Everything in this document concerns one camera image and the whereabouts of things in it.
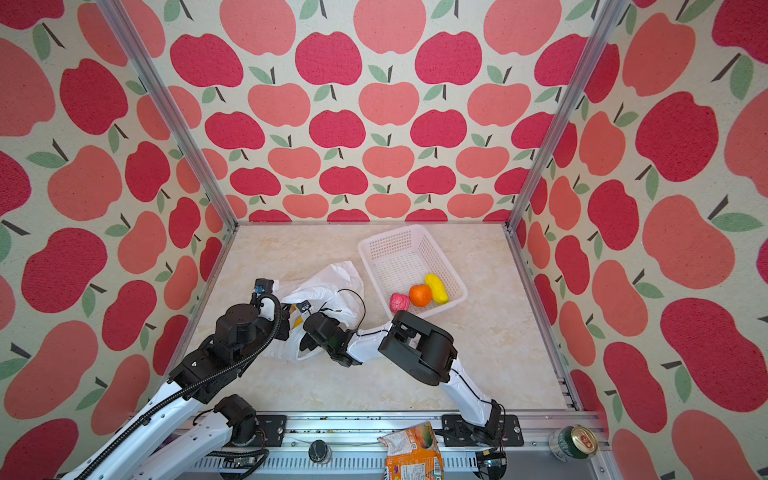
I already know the white plastic bag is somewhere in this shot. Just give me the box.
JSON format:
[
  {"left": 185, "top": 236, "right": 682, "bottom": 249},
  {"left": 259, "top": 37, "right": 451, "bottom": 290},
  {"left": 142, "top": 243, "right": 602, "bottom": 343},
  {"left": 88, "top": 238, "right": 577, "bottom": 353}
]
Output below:
[{"left": 262, "top": 261, "right": 364, "bottom": 363}]

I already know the green drink can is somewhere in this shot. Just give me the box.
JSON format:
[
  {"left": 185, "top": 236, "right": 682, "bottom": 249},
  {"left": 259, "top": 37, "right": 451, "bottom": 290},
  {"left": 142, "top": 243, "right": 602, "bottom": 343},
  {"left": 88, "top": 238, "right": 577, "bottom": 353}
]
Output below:
[{"left": 548, "top": 425, "right": 599, "bottom": 462}]

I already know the white plastic mesh basket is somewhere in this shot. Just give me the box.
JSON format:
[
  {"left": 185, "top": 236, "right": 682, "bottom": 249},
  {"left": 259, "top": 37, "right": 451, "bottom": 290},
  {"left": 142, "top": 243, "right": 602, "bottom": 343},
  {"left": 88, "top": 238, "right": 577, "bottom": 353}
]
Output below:
[{"left": 358, "top": 224, "right": 468, "bottom": 318}]

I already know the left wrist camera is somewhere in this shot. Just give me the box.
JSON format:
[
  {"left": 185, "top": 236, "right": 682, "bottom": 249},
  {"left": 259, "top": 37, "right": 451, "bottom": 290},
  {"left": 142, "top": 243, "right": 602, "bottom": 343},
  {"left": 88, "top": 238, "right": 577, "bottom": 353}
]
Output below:
[{"left": 250, "top": 278, "right": 274, "bottom": 305}]

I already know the aluminium frame post right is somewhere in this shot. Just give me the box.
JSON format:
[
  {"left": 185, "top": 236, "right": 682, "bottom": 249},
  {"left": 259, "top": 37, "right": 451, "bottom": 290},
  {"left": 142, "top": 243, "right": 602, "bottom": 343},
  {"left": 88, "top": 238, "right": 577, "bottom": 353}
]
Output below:
[{"left": 504, "top": 1, "right": 629, "bottom": 237}]

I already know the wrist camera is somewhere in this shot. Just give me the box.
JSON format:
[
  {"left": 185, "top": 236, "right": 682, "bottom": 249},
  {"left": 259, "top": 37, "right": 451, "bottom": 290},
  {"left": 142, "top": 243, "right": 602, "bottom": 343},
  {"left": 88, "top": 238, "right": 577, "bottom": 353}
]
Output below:
[
  {"left": 296, "top": 300, "right": 312, "bottom": 318},
  {"left": 250, "top": 278, "right": 274, "bottom": 305}
]

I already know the red toy apple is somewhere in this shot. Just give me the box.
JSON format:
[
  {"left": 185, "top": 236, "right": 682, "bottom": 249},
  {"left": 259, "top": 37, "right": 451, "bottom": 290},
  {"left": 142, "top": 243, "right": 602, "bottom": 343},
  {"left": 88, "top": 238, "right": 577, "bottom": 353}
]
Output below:
[{"left": 389, "top": 293, "right": 411, "bottom": 314}]

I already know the orange toy fruit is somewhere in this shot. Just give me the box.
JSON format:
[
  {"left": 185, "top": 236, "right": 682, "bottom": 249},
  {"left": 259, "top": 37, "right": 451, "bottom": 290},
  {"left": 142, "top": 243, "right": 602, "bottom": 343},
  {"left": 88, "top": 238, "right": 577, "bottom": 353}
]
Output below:
[{"left": 409, "top": 284, "right": 433, "bottom": 308}]

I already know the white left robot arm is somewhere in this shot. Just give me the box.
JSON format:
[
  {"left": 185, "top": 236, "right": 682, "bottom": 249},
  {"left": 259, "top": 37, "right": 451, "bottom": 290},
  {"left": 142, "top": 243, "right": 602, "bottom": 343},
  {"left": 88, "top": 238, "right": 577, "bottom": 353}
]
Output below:
[{"left": 65, "top": 294, "right": 290, "bottom": 479}]

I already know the orange snack bag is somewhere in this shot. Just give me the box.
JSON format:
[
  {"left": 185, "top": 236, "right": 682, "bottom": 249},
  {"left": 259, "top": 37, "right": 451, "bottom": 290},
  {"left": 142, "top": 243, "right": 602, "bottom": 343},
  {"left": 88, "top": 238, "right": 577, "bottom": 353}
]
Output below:
[{"left": 378, "top": 422, "right": 444, "bottom": 480}]

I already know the black round knob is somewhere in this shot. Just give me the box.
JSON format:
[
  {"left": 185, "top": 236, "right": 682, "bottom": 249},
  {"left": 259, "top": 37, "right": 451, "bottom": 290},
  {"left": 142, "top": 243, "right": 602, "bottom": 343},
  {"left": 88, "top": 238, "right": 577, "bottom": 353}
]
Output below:
[{"left": 308, "top": 439, "right": 332, "bottom": 465}]

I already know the aluminium frame post left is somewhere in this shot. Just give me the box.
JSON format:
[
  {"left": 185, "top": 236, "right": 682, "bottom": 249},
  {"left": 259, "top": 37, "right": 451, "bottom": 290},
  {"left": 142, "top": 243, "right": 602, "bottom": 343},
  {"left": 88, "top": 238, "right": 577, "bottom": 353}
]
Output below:
[{"left": 96, "top": 1, "right": 239, "bottom": 234}]

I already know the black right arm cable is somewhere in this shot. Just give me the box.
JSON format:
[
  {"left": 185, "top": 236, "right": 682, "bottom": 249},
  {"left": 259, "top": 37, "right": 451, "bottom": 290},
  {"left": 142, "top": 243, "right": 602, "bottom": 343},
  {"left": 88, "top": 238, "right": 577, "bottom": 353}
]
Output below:
[{"left": 317, "top": 287, "right": 499, "bottom": 421}]

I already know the yellow toy lemon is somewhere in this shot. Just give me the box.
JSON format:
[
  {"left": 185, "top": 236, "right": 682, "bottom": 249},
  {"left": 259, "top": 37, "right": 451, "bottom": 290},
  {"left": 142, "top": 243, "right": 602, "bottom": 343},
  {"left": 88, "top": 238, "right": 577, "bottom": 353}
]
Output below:
[{"left": 424, "top": 274, "right": 450, "bottom": 305}]

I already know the aluminium front rail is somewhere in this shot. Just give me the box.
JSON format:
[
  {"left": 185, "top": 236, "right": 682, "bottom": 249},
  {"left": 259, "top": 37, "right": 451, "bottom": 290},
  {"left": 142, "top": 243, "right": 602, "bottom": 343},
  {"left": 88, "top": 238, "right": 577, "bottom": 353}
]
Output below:
[{"left": 119, "top": 410, "right": 619, "bottom": 480}]

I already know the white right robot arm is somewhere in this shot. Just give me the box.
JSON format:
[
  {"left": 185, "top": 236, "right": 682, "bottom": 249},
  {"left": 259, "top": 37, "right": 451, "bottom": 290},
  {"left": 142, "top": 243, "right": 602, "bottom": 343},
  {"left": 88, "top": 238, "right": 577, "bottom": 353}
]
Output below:
[{"left": 300, "top": 311, "right": 504, "bottom": 447}]

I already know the aluminium frame post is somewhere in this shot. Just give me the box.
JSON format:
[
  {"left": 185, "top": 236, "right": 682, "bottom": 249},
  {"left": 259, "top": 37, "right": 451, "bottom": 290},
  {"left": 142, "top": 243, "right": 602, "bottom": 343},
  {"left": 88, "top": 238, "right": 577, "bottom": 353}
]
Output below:
[
  {"left": 504, "top": 1, "right": 629, "bottom": 237},
  {"left": 96, "top": 1, "right": 239, "bottom": 234}
]

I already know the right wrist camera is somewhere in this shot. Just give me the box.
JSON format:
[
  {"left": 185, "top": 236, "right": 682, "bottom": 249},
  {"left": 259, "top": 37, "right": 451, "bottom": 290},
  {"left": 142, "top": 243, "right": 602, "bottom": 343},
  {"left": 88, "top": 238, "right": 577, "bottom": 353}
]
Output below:
[{"left": 296, "top": 300, "right": 312, "bottom": 318}]

